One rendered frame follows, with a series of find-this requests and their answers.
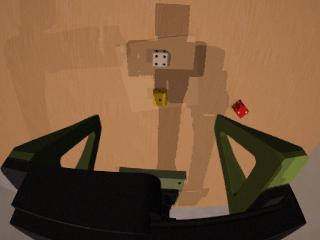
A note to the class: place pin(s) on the white die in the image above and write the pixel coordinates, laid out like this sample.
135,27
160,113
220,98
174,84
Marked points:
160,58

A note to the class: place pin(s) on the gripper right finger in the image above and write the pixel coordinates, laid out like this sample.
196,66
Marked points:
277,162

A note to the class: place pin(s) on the red die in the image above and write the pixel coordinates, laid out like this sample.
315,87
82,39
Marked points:
240,109

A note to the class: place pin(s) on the yellow die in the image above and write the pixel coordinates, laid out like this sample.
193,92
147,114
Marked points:
159,96

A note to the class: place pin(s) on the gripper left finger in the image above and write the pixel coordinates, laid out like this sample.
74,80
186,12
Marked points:
49,149

